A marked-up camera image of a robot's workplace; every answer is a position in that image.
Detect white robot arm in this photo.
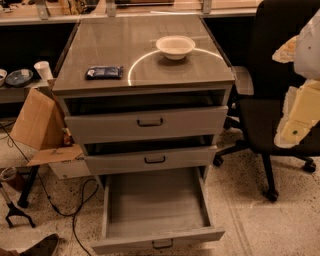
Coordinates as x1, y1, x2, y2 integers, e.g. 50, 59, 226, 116
272, 10, 320, 148

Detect white paper bowl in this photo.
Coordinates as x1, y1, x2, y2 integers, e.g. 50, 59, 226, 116
156, 36, 196, 60

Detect white paper cup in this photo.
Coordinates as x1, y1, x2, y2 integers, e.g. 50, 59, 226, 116
34, 61, 53, 80

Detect white bowl at edge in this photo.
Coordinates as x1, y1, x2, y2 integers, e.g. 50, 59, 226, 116
0, 69, 7, 87

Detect long background desk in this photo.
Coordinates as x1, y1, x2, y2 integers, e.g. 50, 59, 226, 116
0, 0, 262, 26

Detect white box under cardboard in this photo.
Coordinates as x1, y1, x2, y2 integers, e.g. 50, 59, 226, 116
49, 157, 90, 179

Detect grey middle drawer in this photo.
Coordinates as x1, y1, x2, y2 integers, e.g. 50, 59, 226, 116
85, 146, 217, 175

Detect grey three-drawer cabinet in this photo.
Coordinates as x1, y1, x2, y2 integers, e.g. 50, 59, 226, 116
51, 14, 236, 183

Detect black grabber tool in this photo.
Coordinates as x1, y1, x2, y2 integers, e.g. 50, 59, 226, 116
0, 183, 35, 228

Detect grey drawer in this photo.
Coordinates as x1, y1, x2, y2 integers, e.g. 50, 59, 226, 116
92, 167, 224, 255
85, 146, 217, 175
65, 106, 227, 144

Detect grey bottom drawer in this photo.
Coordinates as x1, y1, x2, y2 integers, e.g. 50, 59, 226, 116
92, 167, 224, 255

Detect grey top drawer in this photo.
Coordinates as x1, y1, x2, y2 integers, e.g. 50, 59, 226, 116
65, 106, 227, 144

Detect blue snack packet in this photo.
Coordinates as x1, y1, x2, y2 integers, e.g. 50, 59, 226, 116
85, 66, 123, 80

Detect black table leg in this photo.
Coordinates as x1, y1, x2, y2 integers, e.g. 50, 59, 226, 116
18, 165, 39, 208

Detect dark blue plate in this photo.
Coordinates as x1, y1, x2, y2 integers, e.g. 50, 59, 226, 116
5, 69, 33, 88

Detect black floor cable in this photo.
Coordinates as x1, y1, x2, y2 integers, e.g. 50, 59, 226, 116
0, 122, 100, 256

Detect brown cardboard box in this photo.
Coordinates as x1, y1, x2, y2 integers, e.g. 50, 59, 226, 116
10, 88, 82, 166

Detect brown cup on floor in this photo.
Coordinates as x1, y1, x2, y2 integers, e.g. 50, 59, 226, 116
0, 167, 25, 192

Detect black office chair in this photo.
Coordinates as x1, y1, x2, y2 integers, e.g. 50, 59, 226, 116
213, 0, 320, 201

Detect black shoe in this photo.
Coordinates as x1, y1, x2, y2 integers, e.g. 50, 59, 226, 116
20, 234, 59, 256

